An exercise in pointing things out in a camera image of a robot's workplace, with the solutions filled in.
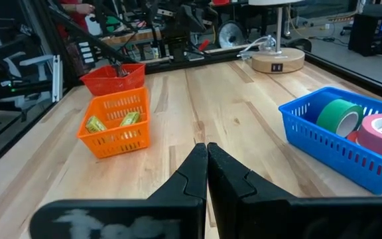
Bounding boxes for orange plastic basket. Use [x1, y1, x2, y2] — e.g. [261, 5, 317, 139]
[76, 86, 151, 159]

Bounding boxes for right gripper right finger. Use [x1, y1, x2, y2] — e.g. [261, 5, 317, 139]
[207, 141, 382, 239]

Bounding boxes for staple remover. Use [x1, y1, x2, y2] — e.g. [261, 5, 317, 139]
[111, 60, 131, 78]

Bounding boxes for white metal bracket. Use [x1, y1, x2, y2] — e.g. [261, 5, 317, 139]
[52, 54, 62, 103]

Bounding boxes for wooden background table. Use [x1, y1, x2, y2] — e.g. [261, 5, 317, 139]
[101, 28, 162, 46]

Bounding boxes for black power strip white labels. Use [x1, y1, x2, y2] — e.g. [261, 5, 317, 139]
[77, 40, 96, 66]

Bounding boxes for person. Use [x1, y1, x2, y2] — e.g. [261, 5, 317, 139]
[58, 0, 94, 39]

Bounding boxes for blue plastic basket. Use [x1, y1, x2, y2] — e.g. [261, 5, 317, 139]
[278, 86, 382, 196]

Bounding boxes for pink tape roll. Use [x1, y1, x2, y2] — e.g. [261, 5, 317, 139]
[356, 113, 382, 164]

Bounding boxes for black computer tower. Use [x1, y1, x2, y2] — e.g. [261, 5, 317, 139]
[348, 12, 382, 57]

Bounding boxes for person's hand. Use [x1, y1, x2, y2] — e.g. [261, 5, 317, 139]
[74, 2, 95, 16]

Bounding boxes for yellow-green staples box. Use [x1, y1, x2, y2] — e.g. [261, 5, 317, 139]
[85, 115, 107, 134]
[120, 111, 142, 127]

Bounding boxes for white lamp cable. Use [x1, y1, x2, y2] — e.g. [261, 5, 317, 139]
[238, 35, 278, 61]

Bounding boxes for red plastic basket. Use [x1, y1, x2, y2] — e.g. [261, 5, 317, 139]
[80, 62, 147, 97]

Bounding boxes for red tape roll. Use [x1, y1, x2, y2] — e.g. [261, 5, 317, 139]
[346, 130, 361, 146]

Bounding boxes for white cylindrical bin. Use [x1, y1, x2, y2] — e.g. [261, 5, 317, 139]
[247, 0, 306, 74]

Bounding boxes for green tape roll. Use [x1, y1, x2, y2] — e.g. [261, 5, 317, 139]
[316, 98, 365, 138]

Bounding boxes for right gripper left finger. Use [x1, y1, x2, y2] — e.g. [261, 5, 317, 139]
[28, 142, 209, 239]

